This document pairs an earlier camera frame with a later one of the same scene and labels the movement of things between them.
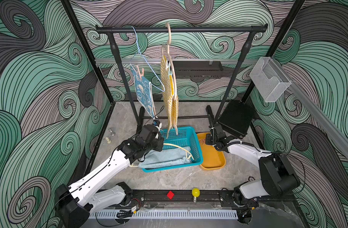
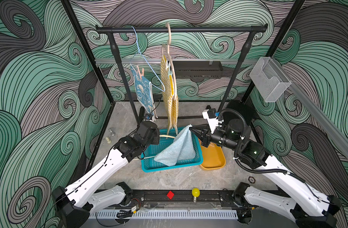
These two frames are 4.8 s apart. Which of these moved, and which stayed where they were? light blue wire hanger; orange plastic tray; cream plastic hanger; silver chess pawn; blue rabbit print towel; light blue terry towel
Moved: light blue terry towel; cream plastic hanger
Stayed: orange plastic tray; silver chess pawn; blue rabbit print towel; light blue wire hanger
